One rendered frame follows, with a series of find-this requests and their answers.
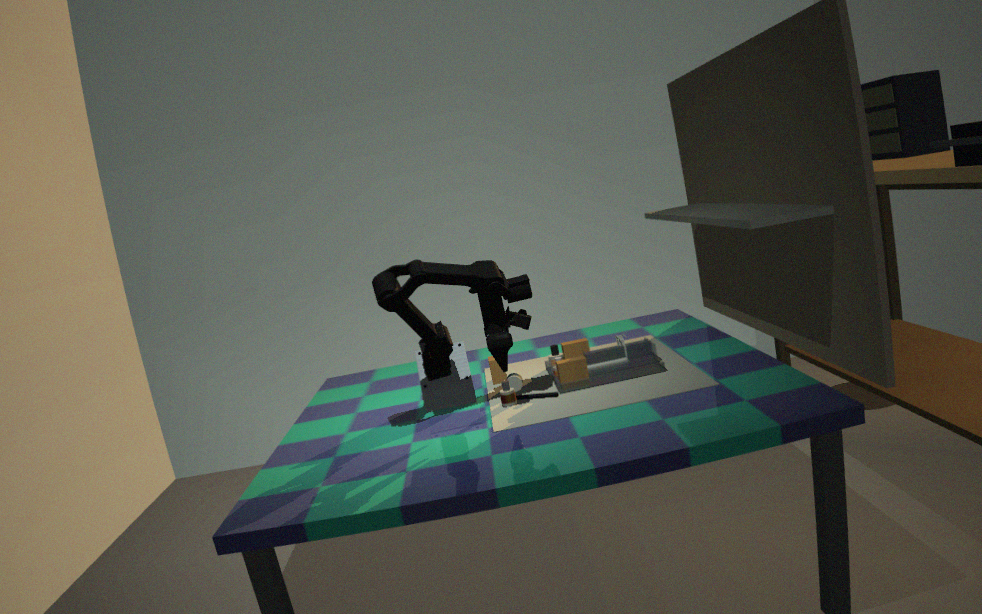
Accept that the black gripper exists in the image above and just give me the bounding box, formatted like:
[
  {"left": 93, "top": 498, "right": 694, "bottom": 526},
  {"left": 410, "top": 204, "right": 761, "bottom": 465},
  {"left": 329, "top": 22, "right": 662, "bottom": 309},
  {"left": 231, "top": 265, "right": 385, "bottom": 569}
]
[{"left": 481, "top": 306, "right": 513, "bottom": 372}]

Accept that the black slender rod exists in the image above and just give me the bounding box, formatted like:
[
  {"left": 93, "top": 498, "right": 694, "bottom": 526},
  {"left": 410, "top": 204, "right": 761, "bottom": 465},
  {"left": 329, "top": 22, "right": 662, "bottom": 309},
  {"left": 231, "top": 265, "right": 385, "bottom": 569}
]
[{"left": 516, "top": 392, "right": 559, "bottom": 400}]

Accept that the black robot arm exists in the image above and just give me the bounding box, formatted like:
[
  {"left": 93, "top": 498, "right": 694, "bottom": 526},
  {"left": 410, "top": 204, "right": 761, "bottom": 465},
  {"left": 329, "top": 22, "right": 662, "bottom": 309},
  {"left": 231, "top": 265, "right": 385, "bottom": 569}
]
[{"left": 372, "top": 259, "right": 532, "bottom": 381}]

